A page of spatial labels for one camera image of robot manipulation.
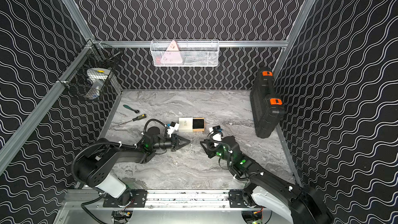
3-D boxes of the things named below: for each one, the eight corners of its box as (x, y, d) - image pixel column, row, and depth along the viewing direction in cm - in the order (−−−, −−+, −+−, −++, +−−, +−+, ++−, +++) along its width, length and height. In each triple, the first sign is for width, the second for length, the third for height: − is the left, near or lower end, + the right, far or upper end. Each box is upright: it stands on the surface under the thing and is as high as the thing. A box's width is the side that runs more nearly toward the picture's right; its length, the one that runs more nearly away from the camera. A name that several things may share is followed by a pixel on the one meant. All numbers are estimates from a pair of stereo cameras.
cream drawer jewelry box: (178, 132, 100) (177, 129, 97) (179, 119, 106) (178, 116, 103) (204, 132, 100) (204, 129, 97) (204, 119, 106) (204, 116, 103)
